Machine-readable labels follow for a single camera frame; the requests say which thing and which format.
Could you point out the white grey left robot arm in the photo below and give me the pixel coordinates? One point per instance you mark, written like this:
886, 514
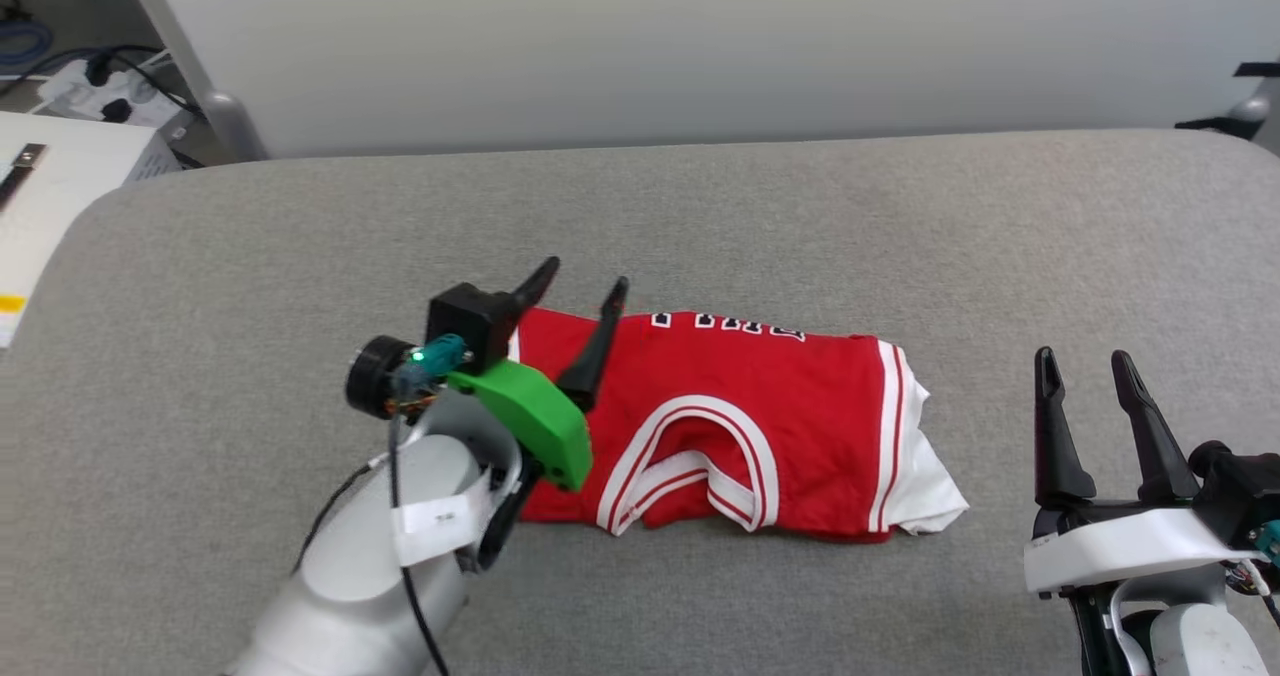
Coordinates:
350, 576

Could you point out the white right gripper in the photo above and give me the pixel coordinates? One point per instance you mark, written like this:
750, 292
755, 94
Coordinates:
1130, 546

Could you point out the black tape strip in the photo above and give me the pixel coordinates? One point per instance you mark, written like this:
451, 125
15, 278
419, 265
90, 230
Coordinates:
1260, 69

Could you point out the grey metal partition post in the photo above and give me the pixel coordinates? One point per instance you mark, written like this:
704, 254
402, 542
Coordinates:
228, 121

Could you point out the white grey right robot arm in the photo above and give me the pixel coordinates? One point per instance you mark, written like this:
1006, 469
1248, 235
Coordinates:
1200, 641

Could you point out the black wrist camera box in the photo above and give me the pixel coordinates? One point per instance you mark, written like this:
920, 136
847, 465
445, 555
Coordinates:
465, 316
1240, 486

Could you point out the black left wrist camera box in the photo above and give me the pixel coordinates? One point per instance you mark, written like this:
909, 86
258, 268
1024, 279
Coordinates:
465, 316

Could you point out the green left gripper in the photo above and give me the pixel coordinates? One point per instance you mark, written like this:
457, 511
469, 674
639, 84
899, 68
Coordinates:
535, 421

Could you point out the white flat box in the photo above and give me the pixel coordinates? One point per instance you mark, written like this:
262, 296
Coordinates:
70, 171

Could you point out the white power strip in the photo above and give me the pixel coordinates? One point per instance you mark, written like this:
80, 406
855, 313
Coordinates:
75, 91

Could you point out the white partition panel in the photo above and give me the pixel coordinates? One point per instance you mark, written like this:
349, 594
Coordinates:
700, 46

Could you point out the red white basketball jersey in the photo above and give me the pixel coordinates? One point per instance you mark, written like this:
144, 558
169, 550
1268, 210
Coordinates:
800, 396

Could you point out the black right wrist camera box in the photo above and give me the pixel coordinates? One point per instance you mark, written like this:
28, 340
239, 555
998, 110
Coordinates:
1240, 486

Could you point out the black left wrist motor cylinder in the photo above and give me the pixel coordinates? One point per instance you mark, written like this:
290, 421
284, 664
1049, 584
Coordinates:
375, 376

